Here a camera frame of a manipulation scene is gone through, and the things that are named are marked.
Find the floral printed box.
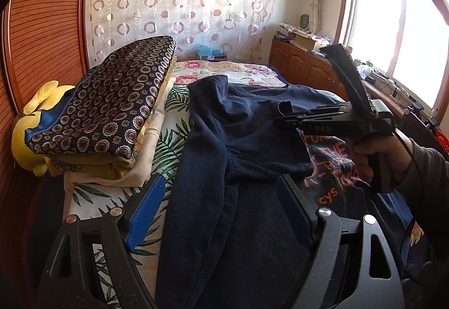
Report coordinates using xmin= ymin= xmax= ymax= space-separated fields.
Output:
xmin=280 ymin=23 xmax=309 ymax=36

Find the blue plastic bag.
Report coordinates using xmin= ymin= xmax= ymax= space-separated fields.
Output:
xmin=194 ymin=43 xmax=225 ymax=60

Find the wooden cabinet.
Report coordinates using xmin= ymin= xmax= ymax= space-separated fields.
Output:
xmin=268 ymin=37 xmax=449 ymax=141

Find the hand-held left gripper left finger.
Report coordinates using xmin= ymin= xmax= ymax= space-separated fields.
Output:
xmin=35 ymin=174 xmax=167 ymax=309

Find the cardboard box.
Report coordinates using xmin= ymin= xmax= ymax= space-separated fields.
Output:
xmin=289 ymin=32 xmax=325 ymax=52

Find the floral blanket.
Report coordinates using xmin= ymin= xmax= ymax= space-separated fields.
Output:
xmin=170 ymin=60 xmax=292 ymax=88

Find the person's right forearm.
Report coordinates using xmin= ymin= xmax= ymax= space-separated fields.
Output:
xmin=391 ymin=139 xmax=449 ymax=271

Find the navy blue towel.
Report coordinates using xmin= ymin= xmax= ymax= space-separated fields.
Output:
xmin=224 ymin=83 xmax=348 ymax=180

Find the black cable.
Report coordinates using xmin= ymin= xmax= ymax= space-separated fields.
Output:
xmin=391 ymin=128 xmax=423 ymax=173

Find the window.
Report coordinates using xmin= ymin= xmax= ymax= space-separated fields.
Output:
xmin=335 ymin=0 xmax=449 ymax=116

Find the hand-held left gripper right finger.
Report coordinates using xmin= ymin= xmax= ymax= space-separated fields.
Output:
xmin=275 ymin=174 xmax=407 ymax=309

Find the person's dark clothing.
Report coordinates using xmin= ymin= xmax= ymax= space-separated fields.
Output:
xmin=400 ymin=253 xmax=449 ymax=309

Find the yellow plush toy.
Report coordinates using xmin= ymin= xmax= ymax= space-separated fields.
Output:
xmin=10 ymin=81 xmax=76 ymax=177

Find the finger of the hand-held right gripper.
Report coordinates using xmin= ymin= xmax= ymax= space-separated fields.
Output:
xmin=274 ymin=103 xmax=349 ymax=130

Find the mustard folded blanket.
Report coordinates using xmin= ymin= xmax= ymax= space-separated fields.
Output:
xmin=49 ymin=151 xmax=136 ymax=180

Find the slatted wooden wardrobe door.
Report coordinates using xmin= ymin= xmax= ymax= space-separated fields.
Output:
xmin=0 ymin=0 xmax=95 ymax=225

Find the dark T-shirt orange print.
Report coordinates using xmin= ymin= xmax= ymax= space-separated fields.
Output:
xmin=298 ymin=130 xmax=411 ymax=246

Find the navy fleece garment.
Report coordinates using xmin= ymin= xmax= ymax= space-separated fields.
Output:
xmin=154 ymin=75 xmax=316 ymax=309

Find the beige folded blanket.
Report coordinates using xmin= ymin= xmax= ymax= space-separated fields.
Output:
xmin=63 ymin=77 xmax=176 ymax=195

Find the red basket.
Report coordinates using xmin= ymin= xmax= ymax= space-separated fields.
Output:
xmin=435 ymin=130 xmax=449 ymax=155

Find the navy circle-patterned folded quilt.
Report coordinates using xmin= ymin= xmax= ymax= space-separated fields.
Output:
xmin=26 ymin=35 xmax=177 ymax=159

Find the person's right hand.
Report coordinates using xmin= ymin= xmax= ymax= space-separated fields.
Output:
xmin=352 ymin=135 xmax=414 ymax=191

